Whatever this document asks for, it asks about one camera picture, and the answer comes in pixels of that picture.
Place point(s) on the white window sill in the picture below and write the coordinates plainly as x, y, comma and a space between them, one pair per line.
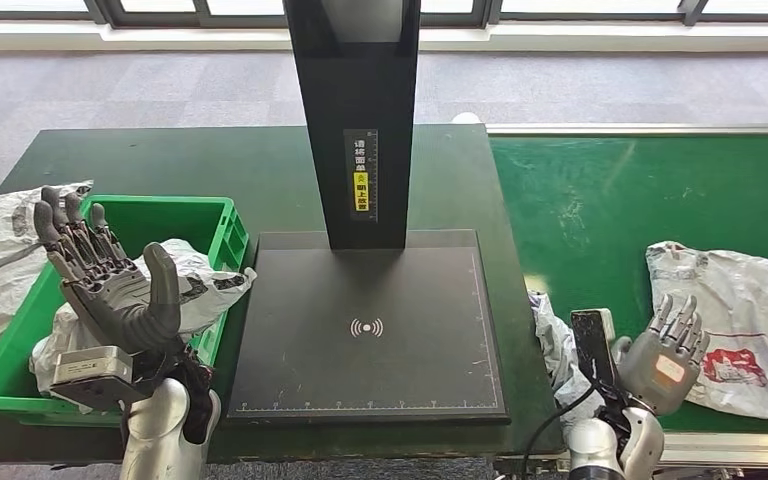
556, 34

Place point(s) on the aluminium conveyor side rail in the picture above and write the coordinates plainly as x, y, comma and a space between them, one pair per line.
622, 129
735, 450

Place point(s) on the dark window frame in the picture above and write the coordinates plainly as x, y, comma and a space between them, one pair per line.
159, 14

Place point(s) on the plain grey mailer parcel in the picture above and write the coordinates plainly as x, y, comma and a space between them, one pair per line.
559, 351

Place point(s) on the green plastic crate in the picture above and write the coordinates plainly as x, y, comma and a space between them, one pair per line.
159, 218

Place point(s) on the white parcel red black print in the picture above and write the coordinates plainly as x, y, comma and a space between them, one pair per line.
212, 291

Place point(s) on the yellow black label sticker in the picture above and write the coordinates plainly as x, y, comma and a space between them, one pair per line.
361, 192

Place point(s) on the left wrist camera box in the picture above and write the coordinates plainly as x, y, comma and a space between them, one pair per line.
92, 371

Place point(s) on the green conveyor belt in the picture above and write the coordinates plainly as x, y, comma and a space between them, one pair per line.
589, 199

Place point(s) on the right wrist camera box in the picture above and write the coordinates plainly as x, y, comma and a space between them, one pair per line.
589, 351

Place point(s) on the white round cap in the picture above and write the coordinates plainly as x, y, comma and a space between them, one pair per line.
467, 118

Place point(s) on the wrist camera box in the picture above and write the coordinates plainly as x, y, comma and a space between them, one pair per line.
92, 371
589, 351

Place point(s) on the black inbound scanner machine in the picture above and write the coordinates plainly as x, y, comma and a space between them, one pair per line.
371, 291

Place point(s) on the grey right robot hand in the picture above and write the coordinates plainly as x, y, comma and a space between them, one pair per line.
656, 364

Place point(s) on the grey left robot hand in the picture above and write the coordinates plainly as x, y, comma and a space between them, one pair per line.
112, 298

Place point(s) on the white parcel red logo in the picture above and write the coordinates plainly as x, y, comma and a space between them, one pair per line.
755, 298

